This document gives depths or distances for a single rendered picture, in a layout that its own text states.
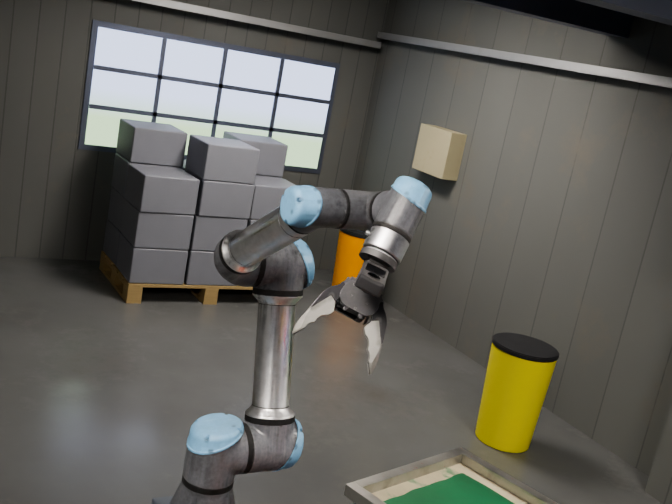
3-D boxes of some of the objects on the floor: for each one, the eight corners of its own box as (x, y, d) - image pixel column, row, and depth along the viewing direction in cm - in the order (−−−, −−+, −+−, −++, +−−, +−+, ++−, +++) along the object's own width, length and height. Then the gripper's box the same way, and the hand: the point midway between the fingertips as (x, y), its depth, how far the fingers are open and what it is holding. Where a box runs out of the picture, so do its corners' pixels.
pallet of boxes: (246, 273, 824) (269, 136, 793) (285, 305, 749) (312, 155, 718) (99, 268, 753) (118, 117, 722) (126, 303, 679) (148, 137, 647)
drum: (382, 313, 780) (398, 238, 763) (340, 313, 757) (355, 235, 741) (358, 296, 818) (372, 224, 801) (316, 295, 795) (331, 221, 779)
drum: (456, 426, 568) (479, 332, 552) (505, 422, 588) (528, 332, 573) (497, 458, 531) (522, 358, 516) (548, 453, 552) (573, 357, 536)
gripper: (421, 287, 159) (374, 383, 154) (327, 237, 158) (277, 332, 153) (433, 279, 150) (383, 380, 145) (333, 226, 150) (281, 326, 145)
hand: (331, 355), depth 146 cm, fingers open, 14 cm apart
